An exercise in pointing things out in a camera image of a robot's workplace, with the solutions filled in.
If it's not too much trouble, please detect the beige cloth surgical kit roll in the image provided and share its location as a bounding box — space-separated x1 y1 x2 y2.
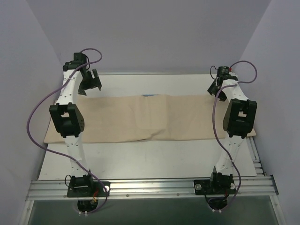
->
76 95 215 143

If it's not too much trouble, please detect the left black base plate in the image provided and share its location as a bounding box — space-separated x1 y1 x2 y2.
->
67 181 111 198

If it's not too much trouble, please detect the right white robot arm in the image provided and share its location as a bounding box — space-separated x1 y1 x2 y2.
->
208 72 257 194

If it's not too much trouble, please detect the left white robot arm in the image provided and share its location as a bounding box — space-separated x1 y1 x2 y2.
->
49 52 102 196

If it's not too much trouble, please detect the back aluminium rail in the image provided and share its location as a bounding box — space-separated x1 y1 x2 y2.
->
98 71 210 75

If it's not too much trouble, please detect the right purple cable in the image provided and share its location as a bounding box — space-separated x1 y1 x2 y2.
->
207 60 259 210

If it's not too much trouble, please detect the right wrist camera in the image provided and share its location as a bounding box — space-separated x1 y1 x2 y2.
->
217 66 232 77

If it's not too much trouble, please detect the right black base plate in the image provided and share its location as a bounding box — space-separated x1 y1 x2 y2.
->
193 179 236 195

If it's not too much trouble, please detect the aluminium rail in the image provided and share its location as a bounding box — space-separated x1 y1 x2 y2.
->
98 71 210 75
26 176 279 201

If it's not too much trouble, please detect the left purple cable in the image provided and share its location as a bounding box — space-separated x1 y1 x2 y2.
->
26 48 111 214

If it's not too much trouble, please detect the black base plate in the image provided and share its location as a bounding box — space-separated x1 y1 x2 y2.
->
67 181 111 198
193 179 236 195

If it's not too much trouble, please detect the front aluminium rail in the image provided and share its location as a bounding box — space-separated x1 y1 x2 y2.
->
26 176 279 201

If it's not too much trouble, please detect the purple cable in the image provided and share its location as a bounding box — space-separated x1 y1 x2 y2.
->
26 48 111 214
207 60 259 210

